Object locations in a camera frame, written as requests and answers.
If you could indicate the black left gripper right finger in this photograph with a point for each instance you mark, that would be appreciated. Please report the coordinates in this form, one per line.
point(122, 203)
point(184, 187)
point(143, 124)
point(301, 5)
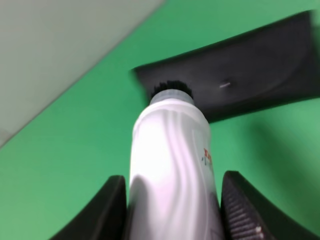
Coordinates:
point(249, 215)

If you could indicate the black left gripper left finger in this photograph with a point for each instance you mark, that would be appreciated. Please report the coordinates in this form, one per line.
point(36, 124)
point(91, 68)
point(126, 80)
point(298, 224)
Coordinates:
point(103, 218)

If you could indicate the white bottle with black brush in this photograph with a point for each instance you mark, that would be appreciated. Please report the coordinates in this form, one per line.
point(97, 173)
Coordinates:
point(172, 192)

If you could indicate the green table cloth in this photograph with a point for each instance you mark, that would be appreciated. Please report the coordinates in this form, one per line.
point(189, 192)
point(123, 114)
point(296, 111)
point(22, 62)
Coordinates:
point(57, 163)

